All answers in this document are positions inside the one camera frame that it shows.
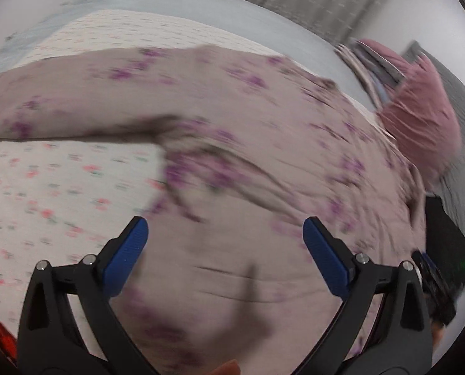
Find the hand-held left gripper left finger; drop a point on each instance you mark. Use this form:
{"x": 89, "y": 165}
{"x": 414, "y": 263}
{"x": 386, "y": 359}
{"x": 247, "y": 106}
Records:
{"x": 126, "y": 250}

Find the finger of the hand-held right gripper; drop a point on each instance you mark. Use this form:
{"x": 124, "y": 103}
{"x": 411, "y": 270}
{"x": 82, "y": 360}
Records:
{"x": 435, "y": 289}

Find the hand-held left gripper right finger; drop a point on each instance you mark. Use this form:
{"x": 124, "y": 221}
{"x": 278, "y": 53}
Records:
{"x": 326, "y": 254}

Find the pink floral garment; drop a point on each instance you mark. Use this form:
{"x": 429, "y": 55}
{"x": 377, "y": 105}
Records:
{"x": 275, "y": 144}

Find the person's left hand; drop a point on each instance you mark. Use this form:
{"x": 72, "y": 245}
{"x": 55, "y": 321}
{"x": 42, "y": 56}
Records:
{"x": 227, "y": 369}

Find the cherry print blanket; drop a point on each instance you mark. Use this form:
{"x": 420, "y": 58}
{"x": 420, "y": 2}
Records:
{"x": 40, "y": 187}

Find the grey pink striped pillow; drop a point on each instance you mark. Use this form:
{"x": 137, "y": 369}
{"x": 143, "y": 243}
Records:
{"x": 377, "y": 74}

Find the light blue bed sheet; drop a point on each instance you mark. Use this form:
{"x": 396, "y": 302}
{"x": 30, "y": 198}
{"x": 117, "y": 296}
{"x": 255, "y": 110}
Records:
{"x": 216, "y": 11}

